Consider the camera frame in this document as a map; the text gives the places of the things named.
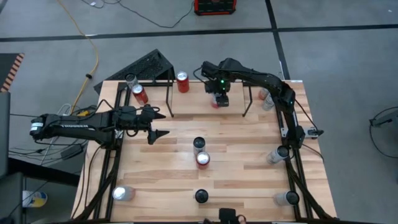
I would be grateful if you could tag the black table frame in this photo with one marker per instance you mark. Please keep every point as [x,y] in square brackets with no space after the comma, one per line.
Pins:
[295,186]
[119,93]

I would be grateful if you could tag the white can black lid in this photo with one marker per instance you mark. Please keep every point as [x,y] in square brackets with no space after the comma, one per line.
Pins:
[199,143]
[290,197]
[267,104]
[280,152]

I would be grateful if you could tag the person's hand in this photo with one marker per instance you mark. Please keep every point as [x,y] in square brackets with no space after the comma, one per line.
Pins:
[242,219]

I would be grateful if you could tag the white peach vibe can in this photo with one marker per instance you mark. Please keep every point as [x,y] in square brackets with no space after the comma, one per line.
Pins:
[131,79]

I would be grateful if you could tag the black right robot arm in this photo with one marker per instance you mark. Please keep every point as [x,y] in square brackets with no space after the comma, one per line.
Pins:
[264,79]

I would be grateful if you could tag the pink white spindrift can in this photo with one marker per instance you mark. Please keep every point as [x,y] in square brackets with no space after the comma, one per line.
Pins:
[262,93]

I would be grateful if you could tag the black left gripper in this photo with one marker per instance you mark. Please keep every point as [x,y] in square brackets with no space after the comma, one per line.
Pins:
[146,119]

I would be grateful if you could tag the red black box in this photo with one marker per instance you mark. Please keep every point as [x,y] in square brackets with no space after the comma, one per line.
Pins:
[214,6]

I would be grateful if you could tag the black power adapter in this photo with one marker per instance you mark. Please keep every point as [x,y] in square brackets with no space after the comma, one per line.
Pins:
[72,151]

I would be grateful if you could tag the white can blue band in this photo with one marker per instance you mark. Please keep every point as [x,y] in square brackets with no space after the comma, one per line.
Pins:
[201,196]

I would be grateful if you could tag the black orange striped mat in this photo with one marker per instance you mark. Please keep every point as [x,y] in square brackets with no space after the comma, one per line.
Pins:
[9,68]

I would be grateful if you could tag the grey floor stand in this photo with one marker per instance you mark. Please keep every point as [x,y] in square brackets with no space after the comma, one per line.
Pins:
[385,119]

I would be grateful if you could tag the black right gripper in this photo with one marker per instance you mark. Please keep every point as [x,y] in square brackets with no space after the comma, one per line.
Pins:
[211,89]

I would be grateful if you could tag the red Coke Zero can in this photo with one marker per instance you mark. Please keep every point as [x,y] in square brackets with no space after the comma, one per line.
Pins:
[140,96]

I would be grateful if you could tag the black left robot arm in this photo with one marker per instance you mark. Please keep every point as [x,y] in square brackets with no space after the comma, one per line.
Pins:
[77,127]

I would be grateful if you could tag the black right table frame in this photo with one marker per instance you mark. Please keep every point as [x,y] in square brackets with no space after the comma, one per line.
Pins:
[295,186]

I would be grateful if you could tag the black left table frame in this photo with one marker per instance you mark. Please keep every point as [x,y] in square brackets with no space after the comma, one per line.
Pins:
[119,93]

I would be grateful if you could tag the grey cabinet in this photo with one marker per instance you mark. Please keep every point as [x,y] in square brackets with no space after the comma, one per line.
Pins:
[3,133]

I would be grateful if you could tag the black handheld device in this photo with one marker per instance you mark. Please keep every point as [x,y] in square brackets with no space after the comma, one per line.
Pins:
[227,215]

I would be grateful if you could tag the silver arm base bracket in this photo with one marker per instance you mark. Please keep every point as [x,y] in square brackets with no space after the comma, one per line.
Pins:
[311,132]

